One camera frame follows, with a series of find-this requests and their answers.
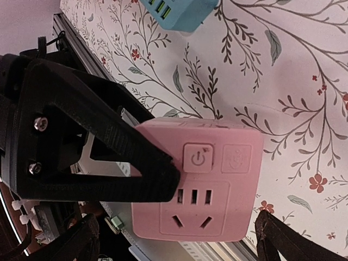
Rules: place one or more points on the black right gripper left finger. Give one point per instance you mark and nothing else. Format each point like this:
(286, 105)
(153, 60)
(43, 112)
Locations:
(80, 242)

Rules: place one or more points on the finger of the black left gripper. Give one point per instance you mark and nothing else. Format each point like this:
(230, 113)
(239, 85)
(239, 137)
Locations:
(53, 100)

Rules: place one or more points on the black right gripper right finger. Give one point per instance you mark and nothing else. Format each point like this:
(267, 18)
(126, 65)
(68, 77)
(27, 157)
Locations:
(275, 239)

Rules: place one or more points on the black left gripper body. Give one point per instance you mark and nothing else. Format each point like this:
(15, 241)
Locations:
(11, 114)

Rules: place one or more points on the pink cube socket adapter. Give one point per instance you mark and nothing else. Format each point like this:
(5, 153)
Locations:
(220, 165)

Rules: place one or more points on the teal power strip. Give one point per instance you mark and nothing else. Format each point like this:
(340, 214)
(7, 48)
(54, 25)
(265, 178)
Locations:
(180, 15)

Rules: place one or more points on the floral patterned table mat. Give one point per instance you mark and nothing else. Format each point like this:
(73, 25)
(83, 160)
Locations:
(277, 66)

